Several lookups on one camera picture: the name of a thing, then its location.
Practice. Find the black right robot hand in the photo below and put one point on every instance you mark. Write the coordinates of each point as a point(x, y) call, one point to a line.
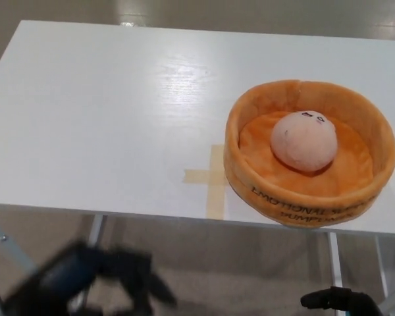
point(349, 304)

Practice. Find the white table leg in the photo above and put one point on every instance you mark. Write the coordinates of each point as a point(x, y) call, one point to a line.
point(383, 263)
point(95, 230)
point(336, 260)

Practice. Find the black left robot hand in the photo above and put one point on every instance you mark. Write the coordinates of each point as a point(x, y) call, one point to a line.
point(66, 273)

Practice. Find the pink round plush toy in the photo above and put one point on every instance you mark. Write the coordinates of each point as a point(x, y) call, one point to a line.
point(303, 141)

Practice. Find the orange plush round basket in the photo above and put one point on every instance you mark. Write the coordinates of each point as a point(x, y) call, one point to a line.
point(349, 194)

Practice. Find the beige masking tape strip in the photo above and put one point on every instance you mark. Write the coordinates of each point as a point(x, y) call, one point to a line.
point(197, 176)
point(216, 200)

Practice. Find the grey slanted table leg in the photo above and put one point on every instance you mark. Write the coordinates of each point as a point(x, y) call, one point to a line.
point(6, 240)

